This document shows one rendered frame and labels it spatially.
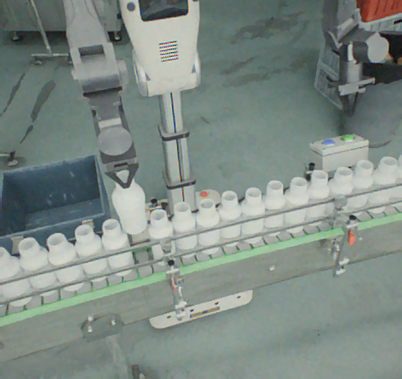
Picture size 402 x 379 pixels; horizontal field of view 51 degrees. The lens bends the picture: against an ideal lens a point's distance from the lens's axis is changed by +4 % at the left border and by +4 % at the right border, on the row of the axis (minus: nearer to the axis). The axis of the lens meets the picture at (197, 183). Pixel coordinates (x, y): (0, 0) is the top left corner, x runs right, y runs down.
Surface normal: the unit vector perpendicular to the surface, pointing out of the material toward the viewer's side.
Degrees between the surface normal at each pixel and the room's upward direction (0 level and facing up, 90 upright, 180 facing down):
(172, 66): 90
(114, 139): 91
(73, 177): 90
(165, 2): 90
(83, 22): 51
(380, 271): 0
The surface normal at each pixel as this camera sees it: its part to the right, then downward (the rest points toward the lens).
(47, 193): 0.26, 0.65
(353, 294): -0.05, -0.73
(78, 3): 0.18, 0.05
